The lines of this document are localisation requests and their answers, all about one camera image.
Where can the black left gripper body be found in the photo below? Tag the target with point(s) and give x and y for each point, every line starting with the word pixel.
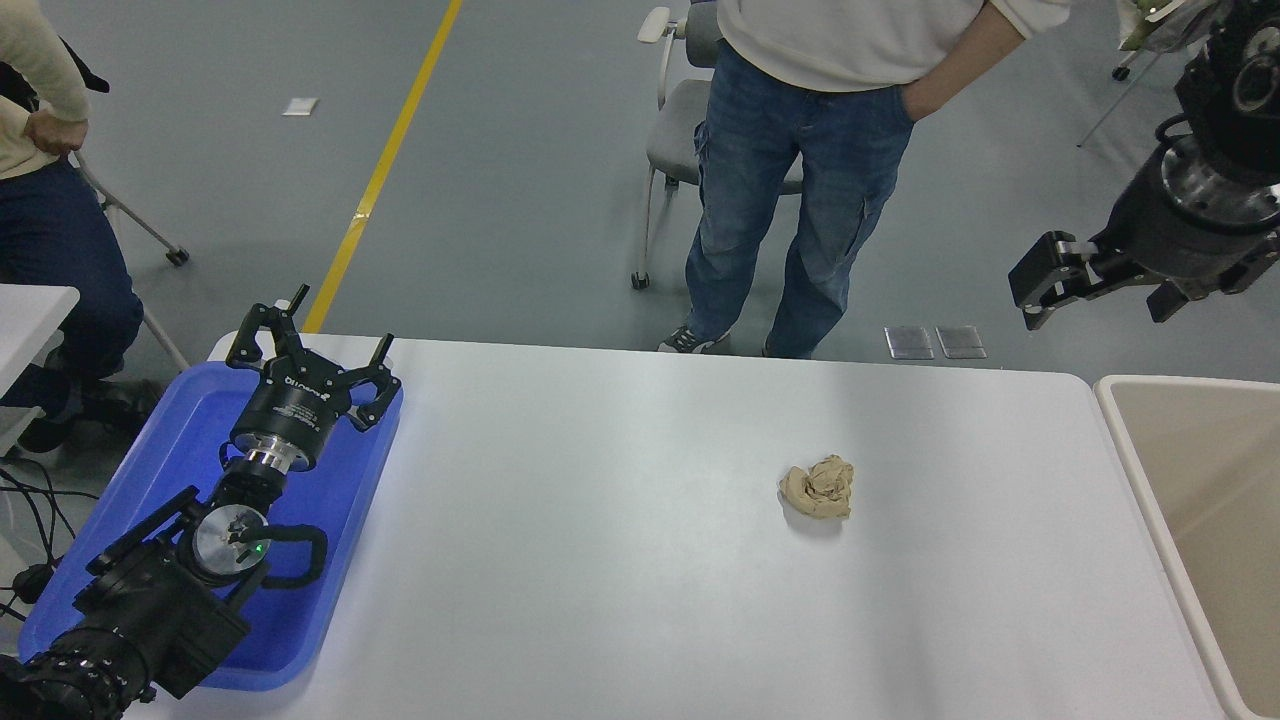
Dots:
pixel 290 410

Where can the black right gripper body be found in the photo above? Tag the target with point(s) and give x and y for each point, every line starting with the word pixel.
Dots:
pixel 1150 235

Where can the tan paper ball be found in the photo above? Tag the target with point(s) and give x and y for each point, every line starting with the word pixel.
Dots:
pixel 820 487

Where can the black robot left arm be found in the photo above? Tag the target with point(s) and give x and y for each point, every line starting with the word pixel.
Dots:
pixel 150 610

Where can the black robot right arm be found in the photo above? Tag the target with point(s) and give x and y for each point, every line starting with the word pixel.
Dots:
pixel 1240 70

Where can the person's forearm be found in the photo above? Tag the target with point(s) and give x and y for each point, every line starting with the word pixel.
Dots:
pixel 965 65

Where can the person's hand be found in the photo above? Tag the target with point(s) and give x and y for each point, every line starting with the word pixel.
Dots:
pixel 52 132

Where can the blue plastic tray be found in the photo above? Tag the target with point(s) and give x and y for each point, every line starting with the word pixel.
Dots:
pixel 330 500

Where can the silver floor plate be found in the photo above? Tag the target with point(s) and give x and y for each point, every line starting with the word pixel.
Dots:
pixel 961 342
pixel 909 342

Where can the metal-legged chair with castors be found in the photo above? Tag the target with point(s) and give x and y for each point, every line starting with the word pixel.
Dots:
pixel 130 220

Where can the large pale bin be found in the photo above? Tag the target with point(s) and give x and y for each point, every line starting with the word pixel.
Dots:
pixel 1220 480

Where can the chair with pale cloth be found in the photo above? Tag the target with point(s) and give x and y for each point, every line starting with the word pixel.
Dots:
pixel 1150 25

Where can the person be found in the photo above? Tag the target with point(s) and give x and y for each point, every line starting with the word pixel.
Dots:
pixel 60 260
pixel 800 180

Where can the small white side table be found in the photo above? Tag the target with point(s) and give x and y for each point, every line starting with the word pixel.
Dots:
pixel 30 320

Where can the grey office chair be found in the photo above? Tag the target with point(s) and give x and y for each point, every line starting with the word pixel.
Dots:
pixel 672 140

